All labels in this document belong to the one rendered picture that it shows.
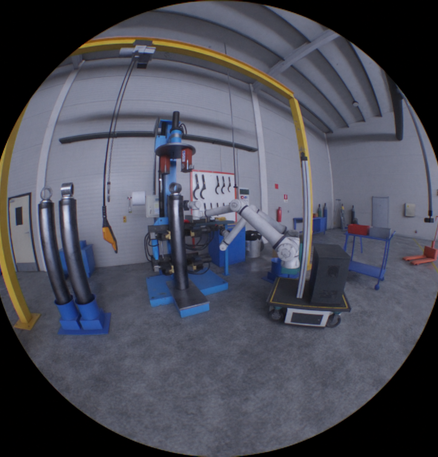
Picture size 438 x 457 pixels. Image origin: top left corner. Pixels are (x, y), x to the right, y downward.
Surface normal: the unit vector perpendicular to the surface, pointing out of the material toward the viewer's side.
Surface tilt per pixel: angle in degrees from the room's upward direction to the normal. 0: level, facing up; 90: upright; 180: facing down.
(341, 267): 90
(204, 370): 0
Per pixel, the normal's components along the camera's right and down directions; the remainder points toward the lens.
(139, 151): 0.47, 0.09
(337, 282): -0.48, 0.12
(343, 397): -0.03, -0.99
